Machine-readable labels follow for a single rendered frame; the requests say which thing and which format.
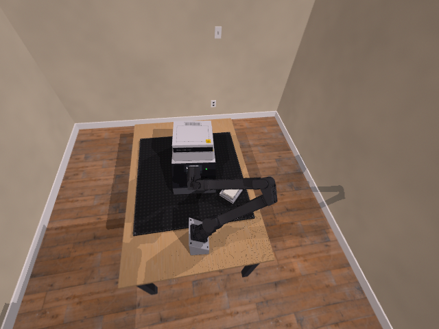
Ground white well plate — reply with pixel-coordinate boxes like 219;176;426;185
223;189;239;199

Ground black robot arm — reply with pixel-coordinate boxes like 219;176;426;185
187;167;278;243

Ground grey benchtop lab instrument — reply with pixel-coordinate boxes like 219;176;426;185
171;121;216;195

